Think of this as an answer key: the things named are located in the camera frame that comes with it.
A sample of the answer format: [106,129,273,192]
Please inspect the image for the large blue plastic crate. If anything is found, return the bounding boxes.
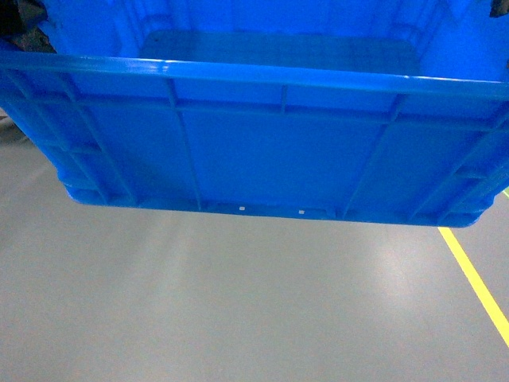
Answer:
[1,1,508,228]

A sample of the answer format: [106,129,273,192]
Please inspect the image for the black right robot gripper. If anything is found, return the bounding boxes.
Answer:
[489,0,509,18]

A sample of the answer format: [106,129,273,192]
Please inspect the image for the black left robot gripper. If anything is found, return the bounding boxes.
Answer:
[1,0,56,53]

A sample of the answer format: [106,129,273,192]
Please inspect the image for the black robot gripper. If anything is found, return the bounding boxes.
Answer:
[489,0,509,18]
[1,0,56,53]

